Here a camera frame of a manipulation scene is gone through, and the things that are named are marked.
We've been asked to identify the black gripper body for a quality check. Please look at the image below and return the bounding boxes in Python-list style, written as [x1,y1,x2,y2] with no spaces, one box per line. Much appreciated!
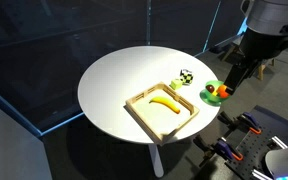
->
[224,57,260,92]

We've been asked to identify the black white square plush toy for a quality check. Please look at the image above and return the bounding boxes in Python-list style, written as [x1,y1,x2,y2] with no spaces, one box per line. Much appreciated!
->
[180,69,193,85]

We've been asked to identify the red toy strawberry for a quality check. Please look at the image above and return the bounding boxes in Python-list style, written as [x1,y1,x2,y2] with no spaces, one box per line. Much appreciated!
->
[220,91,230,98]

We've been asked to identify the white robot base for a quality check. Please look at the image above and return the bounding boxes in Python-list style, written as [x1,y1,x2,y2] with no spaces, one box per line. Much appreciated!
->
[265,147,288,180]

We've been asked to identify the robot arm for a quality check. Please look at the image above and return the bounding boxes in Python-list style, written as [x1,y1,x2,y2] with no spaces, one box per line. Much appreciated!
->
[224,0,288,95]

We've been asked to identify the orange toy fruit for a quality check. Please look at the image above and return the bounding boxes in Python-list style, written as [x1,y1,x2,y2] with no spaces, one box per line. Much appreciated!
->
[217,84,227,96]

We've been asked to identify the yellow toy lemon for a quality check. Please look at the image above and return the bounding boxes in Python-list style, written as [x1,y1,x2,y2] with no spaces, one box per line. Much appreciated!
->
[211,91,219,96]

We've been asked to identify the dark purple toy plum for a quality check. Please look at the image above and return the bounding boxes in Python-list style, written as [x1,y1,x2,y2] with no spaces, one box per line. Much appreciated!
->
[206,85,215,93]

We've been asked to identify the yellow toy banana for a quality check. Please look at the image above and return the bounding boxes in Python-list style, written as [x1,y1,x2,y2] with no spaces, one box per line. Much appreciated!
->
[150,96,180,114]

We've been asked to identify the wooden tray box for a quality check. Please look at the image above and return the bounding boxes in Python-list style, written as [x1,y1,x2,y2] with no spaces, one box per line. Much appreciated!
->
[126,82,200,145]

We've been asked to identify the wooden chair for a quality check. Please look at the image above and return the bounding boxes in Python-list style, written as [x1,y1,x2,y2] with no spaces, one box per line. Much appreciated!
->
[221,34,277,82]

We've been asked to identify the green plastic bowl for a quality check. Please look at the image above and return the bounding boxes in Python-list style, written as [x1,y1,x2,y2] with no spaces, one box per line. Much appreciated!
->
[200,80,230,106]

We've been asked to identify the purple orange clamp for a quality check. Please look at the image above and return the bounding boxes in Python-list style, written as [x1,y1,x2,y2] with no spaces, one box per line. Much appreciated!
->
[193,135,243,167]
[217,111,262,134]

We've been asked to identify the green cube block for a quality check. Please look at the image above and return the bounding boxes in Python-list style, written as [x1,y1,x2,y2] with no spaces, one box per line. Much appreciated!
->
[170,79,183,90]

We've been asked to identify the white round table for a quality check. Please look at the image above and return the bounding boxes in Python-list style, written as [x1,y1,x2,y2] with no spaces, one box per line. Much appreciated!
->
[77,45,222,179]

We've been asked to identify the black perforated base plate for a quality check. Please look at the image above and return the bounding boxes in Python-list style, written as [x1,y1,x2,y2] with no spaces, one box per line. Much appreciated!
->
[225,128,287,180]

